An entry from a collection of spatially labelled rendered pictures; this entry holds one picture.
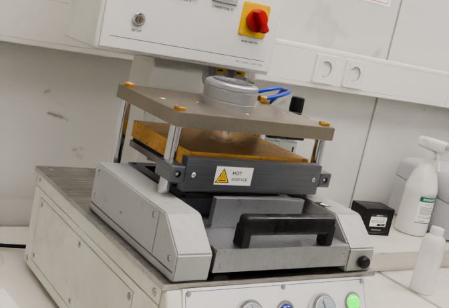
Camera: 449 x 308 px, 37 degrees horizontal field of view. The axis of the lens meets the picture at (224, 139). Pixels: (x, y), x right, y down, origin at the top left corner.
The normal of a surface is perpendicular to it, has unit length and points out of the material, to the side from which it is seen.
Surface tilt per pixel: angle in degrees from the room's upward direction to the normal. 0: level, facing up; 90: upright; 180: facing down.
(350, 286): 65
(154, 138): 90
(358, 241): 41
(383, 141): 90
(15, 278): 0
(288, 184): 90
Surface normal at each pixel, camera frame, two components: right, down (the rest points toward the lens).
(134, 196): -0.82, -0.07
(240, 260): 0.54, 0.26
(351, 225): 0.51, -0.56
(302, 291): 0.57, -0.17
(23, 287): 0.21, -0.96
